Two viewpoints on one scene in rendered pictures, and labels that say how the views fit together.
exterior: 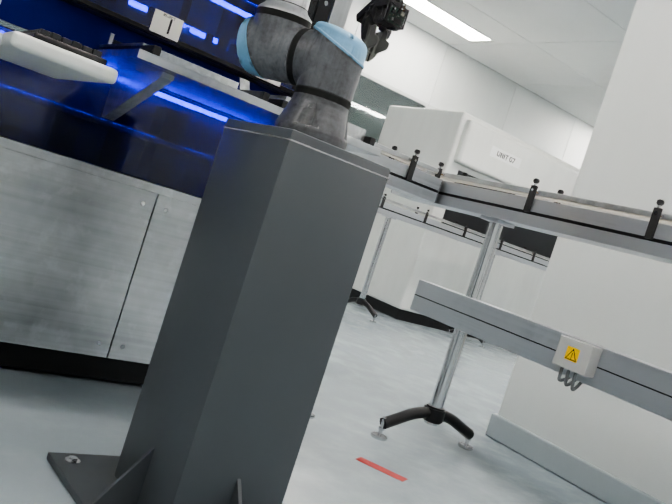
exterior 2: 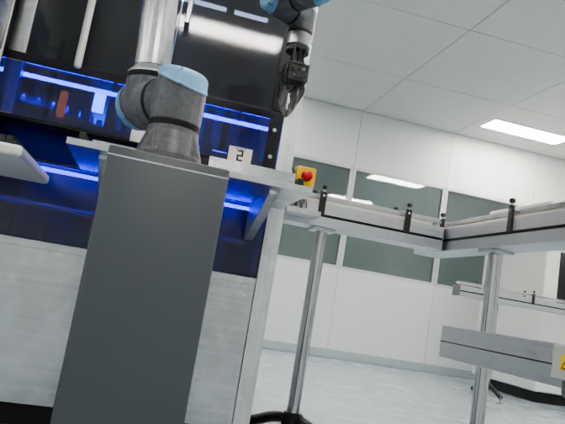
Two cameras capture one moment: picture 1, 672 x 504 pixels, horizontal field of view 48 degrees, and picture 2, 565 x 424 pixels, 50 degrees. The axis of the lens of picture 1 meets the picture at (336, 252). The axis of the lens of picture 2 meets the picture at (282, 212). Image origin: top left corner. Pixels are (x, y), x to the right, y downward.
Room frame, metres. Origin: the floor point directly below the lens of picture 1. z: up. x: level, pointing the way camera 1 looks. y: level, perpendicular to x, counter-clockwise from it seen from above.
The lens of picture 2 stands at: (0.41, -0.67, 0.54)
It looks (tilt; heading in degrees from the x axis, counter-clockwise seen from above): 8 degrees up; 24
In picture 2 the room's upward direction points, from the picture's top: 9 degrees clockwise
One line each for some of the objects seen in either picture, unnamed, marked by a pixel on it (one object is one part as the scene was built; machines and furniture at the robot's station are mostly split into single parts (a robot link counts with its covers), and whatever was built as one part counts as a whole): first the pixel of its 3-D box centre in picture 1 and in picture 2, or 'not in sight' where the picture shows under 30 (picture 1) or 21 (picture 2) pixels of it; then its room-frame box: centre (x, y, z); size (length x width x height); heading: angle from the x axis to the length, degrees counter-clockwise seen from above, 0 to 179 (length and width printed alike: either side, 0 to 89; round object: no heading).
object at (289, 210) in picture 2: not in sight; (298, 213); (2.46, 0.17, 0.87); 0.14 x 0.13 x 0.02; 36
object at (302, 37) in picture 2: not in sight; (299, 43); (1.99, 0.07, 1.32); 0.08 x 0.08 x 0.05
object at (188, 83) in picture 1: (229, 103); (187, 179); (2.02, 0.39, 0.87); 0.70 x 0.48 x 0.02; 126
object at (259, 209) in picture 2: not in sight; (260, 217); (2.16, 0.18, 0.79); 0.34 x 0.03 x 0.13; 36
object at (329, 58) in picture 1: (330, 62); (178, 97); (1.52, 0.13, 0.96); 0.13 x 0.12 x 0.14; 68
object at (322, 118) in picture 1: (315, 118); (170, 145); (1.51, 0.12, 0.84); 0.15 x 0.15 x 0.10
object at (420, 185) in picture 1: (363, 153); (359, 216); (2.70, 0.01, 0.92); 0.69 x 0.15 x 0.16; 126
